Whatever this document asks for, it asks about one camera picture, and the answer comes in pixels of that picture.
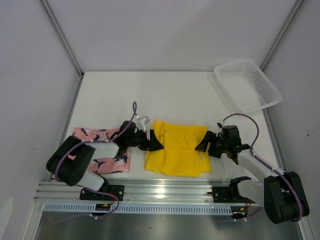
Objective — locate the yellow shorts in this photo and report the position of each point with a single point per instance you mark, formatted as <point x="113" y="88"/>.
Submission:
<point x="179" y="157"/>

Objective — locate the aluminium corner post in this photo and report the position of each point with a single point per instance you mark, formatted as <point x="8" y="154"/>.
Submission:
<point x="46" y="7"/>
<point x="284" y="30"/>

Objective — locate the right aluminium corner post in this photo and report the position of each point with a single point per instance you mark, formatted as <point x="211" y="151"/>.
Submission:
<point x="284" y="30"/>

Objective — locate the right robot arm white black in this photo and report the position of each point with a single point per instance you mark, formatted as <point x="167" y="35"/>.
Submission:
<point x="279" y="193"/>

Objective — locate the pink whale print shorts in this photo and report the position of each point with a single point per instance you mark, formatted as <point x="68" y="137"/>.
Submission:
<point x="106" y="159"/>

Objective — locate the aluminium mounting rail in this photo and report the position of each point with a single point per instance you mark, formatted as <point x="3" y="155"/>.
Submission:
<point x="139" y="191"/>

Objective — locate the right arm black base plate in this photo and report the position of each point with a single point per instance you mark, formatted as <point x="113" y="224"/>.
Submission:
<point x="231" y="194"/>

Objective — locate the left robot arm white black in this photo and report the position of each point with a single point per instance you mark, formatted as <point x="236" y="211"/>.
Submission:
<point x="87" y="154"/>

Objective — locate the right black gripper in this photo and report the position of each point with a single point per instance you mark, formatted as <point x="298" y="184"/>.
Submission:
<point x="208" y="137"/>

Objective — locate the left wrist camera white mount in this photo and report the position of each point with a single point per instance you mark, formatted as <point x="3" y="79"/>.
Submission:
<point x="144" y="120"/>

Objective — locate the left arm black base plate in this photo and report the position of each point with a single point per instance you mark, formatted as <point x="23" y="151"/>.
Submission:
<point x="105" y="193"/>

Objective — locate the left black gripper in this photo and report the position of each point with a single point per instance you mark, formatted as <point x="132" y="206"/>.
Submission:
<point x="152" y="145"/>

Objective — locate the white perforated plastic basket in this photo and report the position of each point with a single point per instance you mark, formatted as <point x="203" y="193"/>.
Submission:
<point x="246" y="86"/>

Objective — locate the white slotted cable duct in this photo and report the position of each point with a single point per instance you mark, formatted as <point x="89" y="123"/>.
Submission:
<point x="128" y="208"/>

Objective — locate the left aluminium corner post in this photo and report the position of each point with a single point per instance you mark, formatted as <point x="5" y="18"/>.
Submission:
<point x="46" y="7"/>

